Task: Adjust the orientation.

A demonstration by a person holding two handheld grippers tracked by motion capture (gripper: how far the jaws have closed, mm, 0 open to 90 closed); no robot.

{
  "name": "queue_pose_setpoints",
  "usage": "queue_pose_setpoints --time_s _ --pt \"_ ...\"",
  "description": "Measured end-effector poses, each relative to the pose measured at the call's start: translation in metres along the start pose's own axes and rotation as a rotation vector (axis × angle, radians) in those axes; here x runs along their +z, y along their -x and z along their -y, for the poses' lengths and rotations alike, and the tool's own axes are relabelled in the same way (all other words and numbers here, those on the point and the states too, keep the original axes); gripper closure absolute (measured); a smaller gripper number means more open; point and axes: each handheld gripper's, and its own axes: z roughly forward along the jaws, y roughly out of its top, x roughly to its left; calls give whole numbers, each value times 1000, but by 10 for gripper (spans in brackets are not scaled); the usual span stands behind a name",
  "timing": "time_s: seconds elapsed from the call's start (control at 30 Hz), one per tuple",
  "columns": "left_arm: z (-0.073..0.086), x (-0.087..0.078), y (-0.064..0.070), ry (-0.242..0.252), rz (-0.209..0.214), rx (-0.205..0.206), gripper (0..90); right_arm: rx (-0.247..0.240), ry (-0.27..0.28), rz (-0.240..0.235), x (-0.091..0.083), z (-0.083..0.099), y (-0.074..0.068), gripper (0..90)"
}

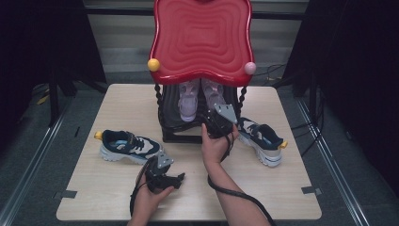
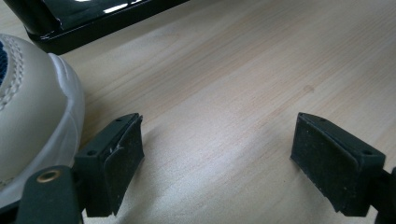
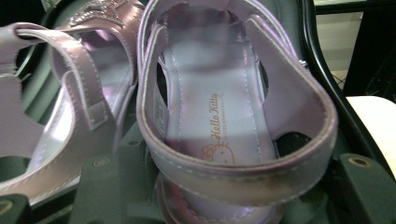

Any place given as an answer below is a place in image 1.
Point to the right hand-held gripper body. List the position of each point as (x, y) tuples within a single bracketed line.
[(221, 125)]

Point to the metal floor rail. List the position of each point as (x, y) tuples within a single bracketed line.
[(34, 157), (342, 180)]

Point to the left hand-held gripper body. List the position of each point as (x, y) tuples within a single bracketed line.
[(156, 179)]

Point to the black tape strip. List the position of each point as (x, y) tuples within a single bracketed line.
[(77, 132)]

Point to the red and black shoe rack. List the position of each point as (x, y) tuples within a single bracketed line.
[(200, 40)]

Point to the navy and white sneaker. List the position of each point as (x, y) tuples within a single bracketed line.
[(266, 147), (138, 150)]

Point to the dark curtain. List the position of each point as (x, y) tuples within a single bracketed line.
[(360, 62), (31, 47)]

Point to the person's right hand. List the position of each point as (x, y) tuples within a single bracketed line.
[(215, 150)]

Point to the person's left hand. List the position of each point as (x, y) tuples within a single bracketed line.
[(146, 204)]

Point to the black metal stand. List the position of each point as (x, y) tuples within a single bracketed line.
[(54, 103)]

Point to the purple sandal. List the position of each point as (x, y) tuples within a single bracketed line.
[(213, 94), (188, 105)]

